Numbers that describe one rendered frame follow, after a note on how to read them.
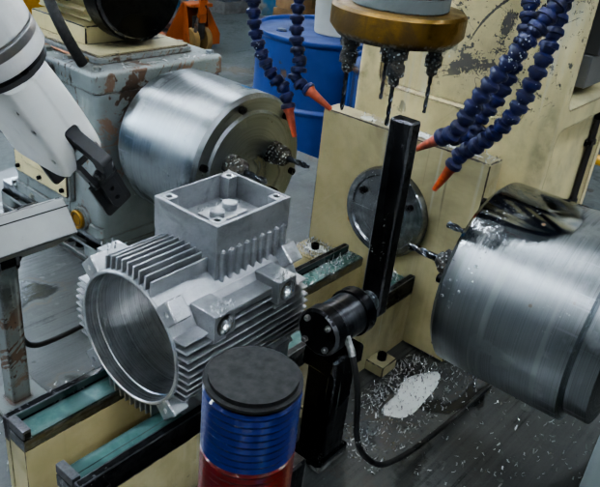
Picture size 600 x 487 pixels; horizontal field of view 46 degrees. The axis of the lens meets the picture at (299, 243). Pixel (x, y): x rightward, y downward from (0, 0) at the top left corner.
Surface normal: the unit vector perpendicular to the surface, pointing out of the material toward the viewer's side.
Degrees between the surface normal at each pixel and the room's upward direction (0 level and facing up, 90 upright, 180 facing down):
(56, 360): 0
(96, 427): 90
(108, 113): 90
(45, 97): 78
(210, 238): 90
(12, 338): 90
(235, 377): 0
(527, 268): 50
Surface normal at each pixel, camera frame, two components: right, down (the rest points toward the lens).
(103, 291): 0.73, 0.55
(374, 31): -0.46, 0.38
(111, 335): 0.69, -0.22
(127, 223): 0.76, 0.37
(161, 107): -0.40, -0.38
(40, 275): 0.10, -0.87
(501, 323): -0.62, 0.15
